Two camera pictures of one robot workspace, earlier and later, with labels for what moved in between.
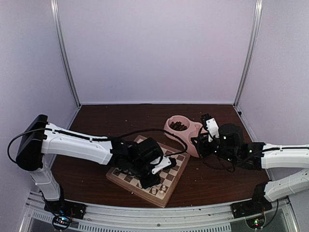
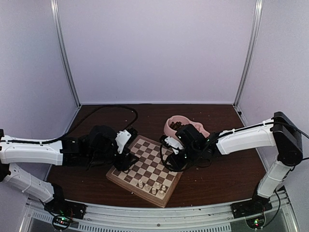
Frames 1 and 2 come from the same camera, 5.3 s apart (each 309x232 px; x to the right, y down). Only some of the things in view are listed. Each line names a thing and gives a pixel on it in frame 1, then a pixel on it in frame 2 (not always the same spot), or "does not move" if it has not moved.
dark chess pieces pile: (177, 126) does not move
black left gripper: (147, 184) → (124, 163)
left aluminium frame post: (54, 7) does not move
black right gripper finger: (199, 143) → (175, 163)
